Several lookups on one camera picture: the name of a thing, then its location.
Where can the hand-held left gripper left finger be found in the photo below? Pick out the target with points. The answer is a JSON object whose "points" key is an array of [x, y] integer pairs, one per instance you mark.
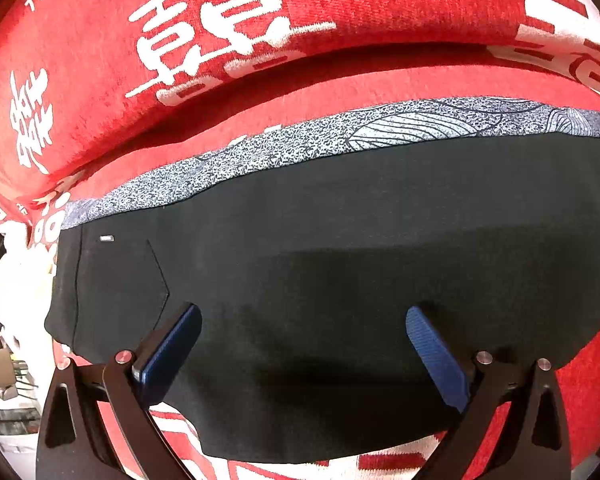
{"points": [[172, 355]]}

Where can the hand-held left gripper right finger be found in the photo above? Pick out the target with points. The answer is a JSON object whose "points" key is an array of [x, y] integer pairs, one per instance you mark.
{"points": [[435, 355]]}

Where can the black pants with grey waistband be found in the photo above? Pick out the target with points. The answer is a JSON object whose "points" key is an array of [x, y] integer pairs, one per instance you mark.
{"points": [[330, 260]]}

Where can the beige chair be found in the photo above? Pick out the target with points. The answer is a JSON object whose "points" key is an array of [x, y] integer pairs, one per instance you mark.
{"points": [[2, 370]]}

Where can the red printed sofa cover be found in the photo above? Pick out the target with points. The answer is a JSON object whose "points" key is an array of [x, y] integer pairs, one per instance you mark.
{"points": [[380, 25]]}

